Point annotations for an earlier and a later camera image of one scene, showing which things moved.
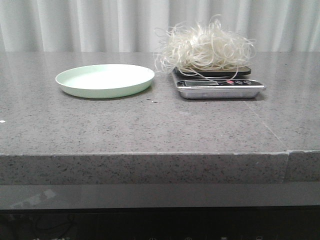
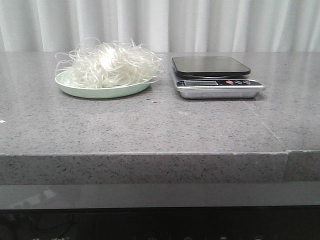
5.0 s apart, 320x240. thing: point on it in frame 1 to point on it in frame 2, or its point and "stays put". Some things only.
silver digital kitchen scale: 217,85 stays put
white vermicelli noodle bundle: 195,48 to 94,64
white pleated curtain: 131,26 stays put
